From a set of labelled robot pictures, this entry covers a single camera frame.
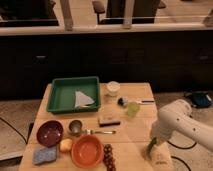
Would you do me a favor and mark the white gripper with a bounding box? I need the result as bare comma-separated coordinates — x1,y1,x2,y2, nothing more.
150,136,168,157

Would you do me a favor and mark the green pepper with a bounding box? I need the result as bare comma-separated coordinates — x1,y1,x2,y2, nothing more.
146,137,157,158

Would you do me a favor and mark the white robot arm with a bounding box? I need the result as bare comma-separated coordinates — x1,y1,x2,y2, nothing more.
146,99,213,157

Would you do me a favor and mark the green plastic cup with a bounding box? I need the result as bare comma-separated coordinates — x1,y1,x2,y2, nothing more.
127,102,140,117

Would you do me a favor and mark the white paper cup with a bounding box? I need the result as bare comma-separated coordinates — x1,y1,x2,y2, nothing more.
106,81,120,97

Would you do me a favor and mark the small metal cup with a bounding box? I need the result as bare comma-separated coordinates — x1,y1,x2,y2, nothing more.
69,120,82,136

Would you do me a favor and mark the white folded paper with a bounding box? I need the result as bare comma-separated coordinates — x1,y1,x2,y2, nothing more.
75,91,94,107

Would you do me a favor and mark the dark grape bunch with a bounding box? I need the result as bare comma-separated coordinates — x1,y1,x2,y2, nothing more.
103,144,116,171

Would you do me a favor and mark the black round brush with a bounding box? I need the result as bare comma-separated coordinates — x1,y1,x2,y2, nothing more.
117,97,154,107

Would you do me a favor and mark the blue black floor device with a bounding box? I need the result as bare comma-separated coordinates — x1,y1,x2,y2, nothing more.
186,92,212,108

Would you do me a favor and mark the orange bowl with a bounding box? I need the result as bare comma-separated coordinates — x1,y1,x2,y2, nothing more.
71,135,104,169

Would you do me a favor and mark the metal fork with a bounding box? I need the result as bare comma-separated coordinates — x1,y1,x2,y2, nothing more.
82,129,116,134

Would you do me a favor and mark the green plastic tray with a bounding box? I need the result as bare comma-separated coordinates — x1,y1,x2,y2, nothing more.
46,76,101,114

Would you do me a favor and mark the dark purple bowl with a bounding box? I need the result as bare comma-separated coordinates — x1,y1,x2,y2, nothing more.
36,120,64,147

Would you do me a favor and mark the blue sponge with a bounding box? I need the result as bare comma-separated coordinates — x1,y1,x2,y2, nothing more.
32,147,57,165

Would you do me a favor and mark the black office chair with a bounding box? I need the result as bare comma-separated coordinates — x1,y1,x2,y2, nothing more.
92,0,166,25

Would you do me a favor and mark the black floor cable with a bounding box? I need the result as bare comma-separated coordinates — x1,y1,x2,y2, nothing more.
0,117,28,145
166,139,198,171

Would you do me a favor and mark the left black floor cable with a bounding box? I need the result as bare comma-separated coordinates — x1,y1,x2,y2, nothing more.
0,117,28,145

